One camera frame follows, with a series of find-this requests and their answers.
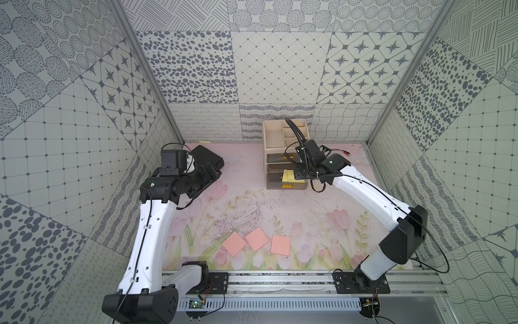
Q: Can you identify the pink sticky pad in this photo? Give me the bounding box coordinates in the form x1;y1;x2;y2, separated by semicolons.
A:
222;232;247;257
271;234;291;257
245;228;269;252

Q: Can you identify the aluminium mounting rail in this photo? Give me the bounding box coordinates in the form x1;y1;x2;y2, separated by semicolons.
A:
163;270;447;319

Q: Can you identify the translucent drawer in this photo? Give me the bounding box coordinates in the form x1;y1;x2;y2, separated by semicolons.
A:
266;163;308;190
267;153;301;164

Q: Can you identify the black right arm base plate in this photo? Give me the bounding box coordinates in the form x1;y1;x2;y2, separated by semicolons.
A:
332;269;391;295

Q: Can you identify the black plastic tool case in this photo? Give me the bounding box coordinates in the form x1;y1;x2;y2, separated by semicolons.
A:
191;145;225;171

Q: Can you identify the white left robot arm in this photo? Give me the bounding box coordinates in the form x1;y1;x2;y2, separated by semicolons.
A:
102;162;222;323

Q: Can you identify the yellow sticky pad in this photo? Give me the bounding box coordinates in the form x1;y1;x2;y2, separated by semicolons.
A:
282;170;296;185

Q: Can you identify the floral pink table mat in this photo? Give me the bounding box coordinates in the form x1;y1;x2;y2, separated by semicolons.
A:
163;143;387;271

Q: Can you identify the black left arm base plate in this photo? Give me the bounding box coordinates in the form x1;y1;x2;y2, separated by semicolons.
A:
186;271;229;296

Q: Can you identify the beige drawer organizer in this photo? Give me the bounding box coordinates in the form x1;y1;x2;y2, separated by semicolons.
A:
263;120;299;164

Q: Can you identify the black battery holder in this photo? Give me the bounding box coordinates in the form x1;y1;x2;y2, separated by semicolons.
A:
320;145;350;157

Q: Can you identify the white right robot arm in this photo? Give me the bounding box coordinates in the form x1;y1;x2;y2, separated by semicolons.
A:
285;118;428;290

